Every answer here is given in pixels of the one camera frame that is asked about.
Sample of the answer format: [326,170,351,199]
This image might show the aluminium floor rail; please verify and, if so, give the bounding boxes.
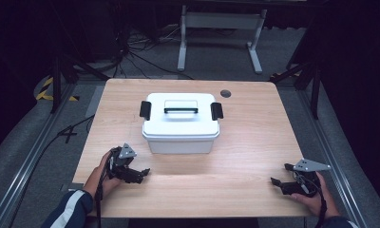
[0,83,78,228]
[296,89,371,228]

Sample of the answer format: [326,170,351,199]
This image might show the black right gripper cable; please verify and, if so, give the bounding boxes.
[296,174,329,228]

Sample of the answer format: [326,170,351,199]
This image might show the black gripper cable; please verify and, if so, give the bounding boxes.
[94,155,114,228]
[296,174,329,228]

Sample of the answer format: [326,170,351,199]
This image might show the person's left hand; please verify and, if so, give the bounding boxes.
[83,149,124,200]

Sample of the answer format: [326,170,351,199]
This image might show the black box latch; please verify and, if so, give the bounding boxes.
[139,100,152,122]
[210,102,225,122]

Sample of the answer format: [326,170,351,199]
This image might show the white plastic storage box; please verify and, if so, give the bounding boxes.
[142,127,220,155]

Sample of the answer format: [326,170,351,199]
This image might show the black floor cable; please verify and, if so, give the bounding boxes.
[7,114,96,228]

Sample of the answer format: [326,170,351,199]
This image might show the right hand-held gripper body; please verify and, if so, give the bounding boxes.
[288,158,333,199]

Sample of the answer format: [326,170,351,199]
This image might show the bundle of black cables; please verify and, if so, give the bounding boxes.
[110,23,196,81]

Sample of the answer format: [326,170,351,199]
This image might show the black tripod stand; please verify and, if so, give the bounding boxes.
[269,58,323,121]
[49,51,110,114]

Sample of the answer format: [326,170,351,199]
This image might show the person's right hand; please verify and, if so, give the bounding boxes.
[290,171,342,220]

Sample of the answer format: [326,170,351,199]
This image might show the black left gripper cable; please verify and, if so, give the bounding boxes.
[94,155,114,228]

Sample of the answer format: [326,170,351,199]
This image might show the white box lid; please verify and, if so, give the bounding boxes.
[142,92,220,140]

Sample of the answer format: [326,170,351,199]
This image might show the yellow black hazard tape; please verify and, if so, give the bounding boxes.
[35,77,81,103]

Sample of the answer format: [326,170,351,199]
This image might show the white metal table frame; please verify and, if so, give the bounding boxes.
[177,4,269,75]

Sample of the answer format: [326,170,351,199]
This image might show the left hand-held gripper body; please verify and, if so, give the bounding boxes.
[106,142,138,184]

